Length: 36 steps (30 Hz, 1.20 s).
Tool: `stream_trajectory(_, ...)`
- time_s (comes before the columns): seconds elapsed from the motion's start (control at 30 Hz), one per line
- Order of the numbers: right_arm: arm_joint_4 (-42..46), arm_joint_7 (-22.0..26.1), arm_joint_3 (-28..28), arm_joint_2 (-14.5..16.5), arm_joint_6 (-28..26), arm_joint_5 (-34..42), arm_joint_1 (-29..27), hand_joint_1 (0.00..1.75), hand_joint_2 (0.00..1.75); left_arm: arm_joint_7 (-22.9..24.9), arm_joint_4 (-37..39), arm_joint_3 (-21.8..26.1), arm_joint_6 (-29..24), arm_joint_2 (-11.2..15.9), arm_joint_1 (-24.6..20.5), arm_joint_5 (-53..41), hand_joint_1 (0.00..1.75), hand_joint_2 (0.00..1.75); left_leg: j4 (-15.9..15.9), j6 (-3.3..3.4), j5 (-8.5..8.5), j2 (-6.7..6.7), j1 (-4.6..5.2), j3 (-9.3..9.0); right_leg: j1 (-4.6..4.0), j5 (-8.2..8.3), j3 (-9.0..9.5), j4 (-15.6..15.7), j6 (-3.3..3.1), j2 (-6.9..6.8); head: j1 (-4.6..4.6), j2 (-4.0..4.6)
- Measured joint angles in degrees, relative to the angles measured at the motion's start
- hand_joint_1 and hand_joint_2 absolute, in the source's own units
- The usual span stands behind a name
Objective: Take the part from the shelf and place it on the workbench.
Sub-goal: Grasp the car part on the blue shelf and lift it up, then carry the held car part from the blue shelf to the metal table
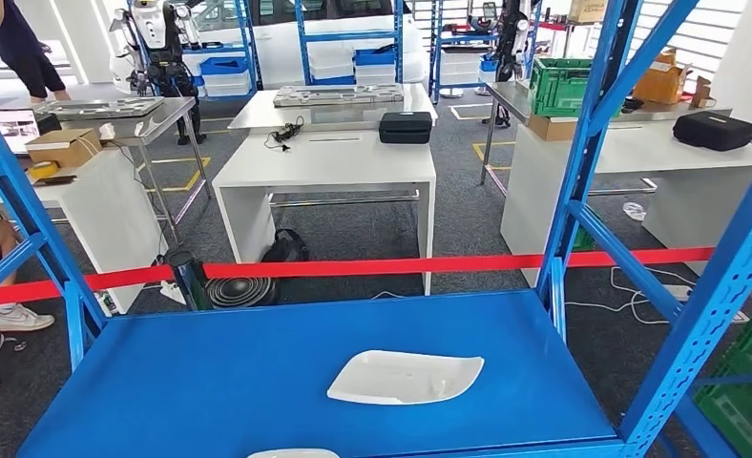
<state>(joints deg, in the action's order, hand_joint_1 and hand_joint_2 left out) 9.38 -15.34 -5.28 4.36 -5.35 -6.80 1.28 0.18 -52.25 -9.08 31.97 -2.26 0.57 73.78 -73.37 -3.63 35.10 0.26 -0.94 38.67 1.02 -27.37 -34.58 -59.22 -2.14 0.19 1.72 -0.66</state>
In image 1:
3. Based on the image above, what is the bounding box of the white desk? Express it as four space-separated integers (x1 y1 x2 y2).
0 148 162 314
501 123 752 289
211 129 439 297

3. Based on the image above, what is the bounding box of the black backpack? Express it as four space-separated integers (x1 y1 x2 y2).
261 228 311 263

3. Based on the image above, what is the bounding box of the open laptop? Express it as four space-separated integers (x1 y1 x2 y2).
0 108 41 156

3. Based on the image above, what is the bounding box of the blue steel shelf rack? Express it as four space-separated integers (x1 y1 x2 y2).
182 0 263 99
0 0 752 458
428 0 535 102
293 0 406 87

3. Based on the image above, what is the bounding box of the person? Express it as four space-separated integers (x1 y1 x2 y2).
0 0 72 104
0 218 56 334

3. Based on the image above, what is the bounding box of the small cardboard piece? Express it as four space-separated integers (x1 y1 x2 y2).
692 75 719 110

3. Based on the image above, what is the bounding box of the grey perforated metal tray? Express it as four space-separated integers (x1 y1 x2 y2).
34 95 165 121
272 83 407 108

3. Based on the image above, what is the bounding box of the white storage bin stack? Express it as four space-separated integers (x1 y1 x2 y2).
439 53 482 87
354 64 396 85
203 73 252 98
307 44 355 80

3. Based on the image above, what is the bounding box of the white black humanoid robot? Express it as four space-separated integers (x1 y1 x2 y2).
109 0 208 147

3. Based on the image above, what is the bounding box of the flat cardboard box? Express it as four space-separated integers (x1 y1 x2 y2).
527 115 578 142

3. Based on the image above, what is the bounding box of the chrome stanchion with black base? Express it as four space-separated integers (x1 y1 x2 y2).
163 249 282 312

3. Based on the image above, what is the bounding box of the long red barrier belt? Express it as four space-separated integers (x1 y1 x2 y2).
0 247 719 311

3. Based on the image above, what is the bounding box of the yellow tape roll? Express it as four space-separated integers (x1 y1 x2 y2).
27 159 61 181

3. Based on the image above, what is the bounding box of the white plastic mirror cover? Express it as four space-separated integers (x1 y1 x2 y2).
326 349 486 406
246 448 343 458

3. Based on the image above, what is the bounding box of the white floor cable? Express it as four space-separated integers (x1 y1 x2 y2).
565 265 750 326

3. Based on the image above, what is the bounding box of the black zip case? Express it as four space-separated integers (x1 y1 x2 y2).
673 110 752 153
378 112 434 145

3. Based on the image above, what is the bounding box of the blue storage bin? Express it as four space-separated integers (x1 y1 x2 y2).
198 56 249 75
353 48 395 67

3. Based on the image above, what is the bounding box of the black cable bundle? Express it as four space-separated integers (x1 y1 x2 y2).
262 116 305 153

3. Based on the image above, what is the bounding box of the white car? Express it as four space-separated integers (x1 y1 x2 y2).
110 0 428 90

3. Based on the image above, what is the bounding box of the orange brown cardboard box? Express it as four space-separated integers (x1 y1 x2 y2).
632 47 690 107

